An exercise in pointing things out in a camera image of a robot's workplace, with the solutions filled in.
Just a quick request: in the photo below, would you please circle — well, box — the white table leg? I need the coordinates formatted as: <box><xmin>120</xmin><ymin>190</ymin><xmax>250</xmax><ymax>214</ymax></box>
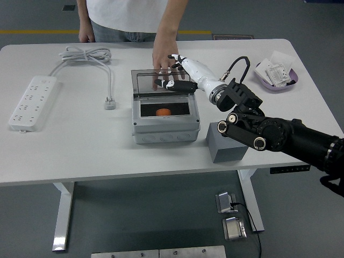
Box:
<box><xmin>238</xmin><ymin>169</ymin><xmax>266</xmax><ymax>232</ymax></box>
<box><xmin>52</xmin><ymin>181</ymin><xmax>75</xmax><ymax>253</ymax></box>

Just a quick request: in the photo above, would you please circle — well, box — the white square packet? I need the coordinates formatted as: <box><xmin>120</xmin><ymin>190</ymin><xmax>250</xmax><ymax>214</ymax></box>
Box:
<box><xmin>269</xmin><ymin>50</ymin><xmax>294</xmax><ymax>71</ymax></box>

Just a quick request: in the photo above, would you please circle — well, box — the purple shallow tray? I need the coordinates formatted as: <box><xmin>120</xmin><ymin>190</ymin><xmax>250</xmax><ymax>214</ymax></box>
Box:
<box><xmin>254</xmin><ymin>62</ymin><xmax>299</xmax><ymax>94</ymax></box>

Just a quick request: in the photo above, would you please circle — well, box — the person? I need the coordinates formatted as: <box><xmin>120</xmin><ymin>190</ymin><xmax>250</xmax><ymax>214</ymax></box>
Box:
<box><xmin>76</xmin><ymin>0</ymin><xmax>189</xmax><ymax>43</ymax></box>

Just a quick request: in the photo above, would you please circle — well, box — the white socket panel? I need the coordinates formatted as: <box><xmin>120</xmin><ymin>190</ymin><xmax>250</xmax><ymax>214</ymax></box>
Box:
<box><xmin>264</xmin><ymin>63</ymin><xmax>293</xmax><ymax>88</ymax></box>

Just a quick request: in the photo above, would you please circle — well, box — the grey block with round hole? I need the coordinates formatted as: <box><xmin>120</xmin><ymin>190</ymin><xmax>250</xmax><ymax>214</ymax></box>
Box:
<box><xmin>205</xmin><ymin>121</ymin><xmax>249</xmax><ymax>164</ymax></box>

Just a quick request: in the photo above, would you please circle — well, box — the person's left hand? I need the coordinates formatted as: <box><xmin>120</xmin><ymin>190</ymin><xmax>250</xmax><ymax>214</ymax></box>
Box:
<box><xmin>152</xmin><ymin>39</ymin><xmax>180</xmax><ymax>91</ymax></box>

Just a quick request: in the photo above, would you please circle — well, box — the grey metal plate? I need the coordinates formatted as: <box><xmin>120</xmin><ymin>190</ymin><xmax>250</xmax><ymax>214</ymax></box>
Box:
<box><xmin>91</xmin><ymin>249</ymin><xmax>159</xmax><ymax>258</ymax></box>

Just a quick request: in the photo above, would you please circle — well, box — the transparent hinged box lid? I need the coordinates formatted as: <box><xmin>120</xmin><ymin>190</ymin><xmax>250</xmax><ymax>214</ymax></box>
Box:
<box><xmin>131</xmin><ymin>68</ymin><xmax>196</xmax><ymax>98</ymax></box>

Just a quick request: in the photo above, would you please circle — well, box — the white power cord with plug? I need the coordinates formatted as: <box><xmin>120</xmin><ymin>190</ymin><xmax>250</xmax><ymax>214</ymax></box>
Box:
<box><xmin>48</xmin><ymin>46</ymin><xmax>118</xmax><ymax>111</ymax></box>

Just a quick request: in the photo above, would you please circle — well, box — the silver floor socket box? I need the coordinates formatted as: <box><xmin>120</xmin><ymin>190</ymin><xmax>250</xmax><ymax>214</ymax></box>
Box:
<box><xmin>215</xmin><ymin>190</ymin><xmax>239</xmax><ymax>214</ymax></box>
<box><xmin>222</xmin><ymin>217</ymin><xmax>247</xmax><ymax>241</ymax></box>

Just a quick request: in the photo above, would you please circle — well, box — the white flat packet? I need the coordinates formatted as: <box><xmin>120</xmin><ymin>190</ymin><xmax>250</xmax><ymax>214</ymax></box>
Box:
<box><xmin>254</xmin><ymin>58</ymin><xmax>274</xmax><ymax>84</ymax></box>

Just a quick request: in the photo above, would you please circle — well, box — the person's right hand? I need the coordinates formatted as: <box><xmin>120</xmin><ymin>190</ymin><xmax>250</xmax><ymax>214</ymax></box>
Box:
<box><xmin>78</xmin><ymin>25</ymin><xmax>96</xmax><ymax>43</ymax></box>

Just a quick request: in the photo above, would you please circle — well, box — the white power strip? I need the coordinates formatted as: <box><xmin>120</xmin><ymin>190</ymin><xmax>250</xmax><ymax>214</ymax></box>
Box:
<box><xmin>8</xmin><ymin>75</ymin><xmax>61</xmax><ymax>133</ymax></box>

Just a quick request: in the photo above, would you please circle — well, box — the black floor cable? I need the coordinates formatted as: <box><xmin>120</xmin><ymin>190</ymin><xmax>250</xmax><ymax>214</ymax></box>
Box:
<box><xmin>230</xmin><ymin>202</ymin><xmax>263</xmax><ymax>258</ymax></box>

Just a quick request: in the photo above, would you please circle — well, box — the grey plastic junction box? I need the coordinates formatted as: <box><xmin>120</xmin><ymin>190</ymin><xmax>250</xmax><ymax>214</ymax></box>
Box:
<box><xmin>131</xmin><ymin>92</ymin><xmax>201</xmax><ymax>145</ymax></box>

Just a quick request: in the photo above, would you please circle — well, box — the black table control panel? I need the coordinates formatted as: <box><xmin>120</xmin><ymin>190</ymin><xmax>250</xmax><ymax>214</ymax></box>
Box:
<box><xmin>270</xmin><ymin>164</ymin><xmax>311</xmax><ymax>174</ymax></box>

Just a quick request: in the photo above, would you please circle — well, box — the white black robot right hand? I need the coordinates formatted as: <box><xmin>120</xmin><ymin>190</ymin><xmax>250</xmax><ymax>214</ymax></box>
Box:
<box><xmin>154</xmin><ymin>53</ymin><xmax>225</xmax><ymax>95</ymax></box>

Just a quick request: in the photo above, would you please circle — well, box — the dark floor sign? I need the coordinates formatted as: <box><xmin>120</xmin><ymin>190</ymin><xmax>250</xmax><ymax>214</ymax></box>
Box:
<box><xmin>212</xmin><ymin>34</ymin><xmax>255</xmax><ymax>41</ymax></box>

